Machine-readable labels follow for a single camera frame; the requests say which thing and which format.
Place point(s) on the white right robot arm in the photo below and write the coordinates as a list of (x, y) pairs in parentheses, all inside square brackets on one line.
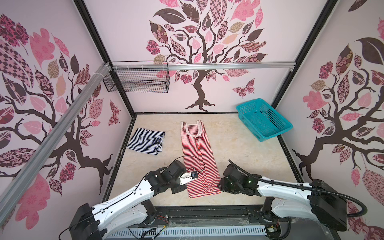
[(315, 201)]

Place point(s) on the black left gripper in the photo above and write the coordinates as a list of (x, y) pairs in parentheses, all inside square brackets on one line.
[(179, 188)]

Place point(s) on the black corner frame post left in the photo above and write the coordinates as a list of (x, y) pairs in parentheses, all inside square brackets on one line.
[(91, 27)]

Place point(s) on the aluminium rail back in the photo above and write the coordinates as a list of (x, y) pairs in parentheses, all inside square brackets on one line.
[(211, 66)]

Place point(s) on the aluminium rail left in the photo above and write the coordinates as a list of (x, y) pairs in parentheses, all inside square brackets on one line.
[(23, 180)]

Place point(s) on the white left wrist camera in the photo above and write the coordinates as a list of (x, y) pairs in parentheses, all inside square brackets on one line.
[(188, 177)]

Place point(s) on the red white striped tank top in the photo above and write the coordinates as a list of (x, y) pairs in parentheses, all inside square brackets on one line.
[(198, 156)]

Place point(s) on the white slotted cable duct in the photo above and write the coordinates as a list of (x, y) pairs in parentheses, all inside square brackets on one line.
[(181, 232)]

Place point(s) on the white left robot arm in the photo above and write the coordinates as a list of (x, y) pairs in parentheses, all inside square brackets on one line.
[(129, 208)]

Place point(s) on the black corner frame post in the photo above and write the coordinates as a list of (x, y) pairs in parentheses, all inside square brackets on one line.
[(91, 27), (320, 23)]

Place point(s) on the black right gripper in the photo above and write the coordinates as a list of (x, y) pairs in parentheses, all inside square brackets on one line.
[(222, 186)]

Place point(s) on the teal plastic basket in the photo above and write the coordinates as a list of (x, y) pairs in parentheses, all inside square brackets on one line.
[(263, 121)]

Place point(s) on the blue white striped tank top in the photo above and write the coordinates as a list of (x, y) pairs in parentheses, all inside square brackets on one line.
[(147, 141)]

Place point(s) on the aluminium rail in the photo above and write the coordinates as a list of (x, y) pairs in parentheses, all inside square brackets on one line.
[(211, 66), (23, 180)]

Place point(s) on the black wire mesh basket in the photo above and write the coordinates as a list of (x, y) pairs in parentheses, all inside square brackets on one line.
[(138, 77)]

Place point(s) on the black corner frame post right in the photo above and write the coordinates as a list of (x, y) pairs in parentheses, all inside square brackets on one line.
[(320, 23)]

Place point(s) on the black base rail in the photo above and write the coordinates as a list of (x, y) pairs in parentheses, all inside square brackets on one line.
[(254, 214)]

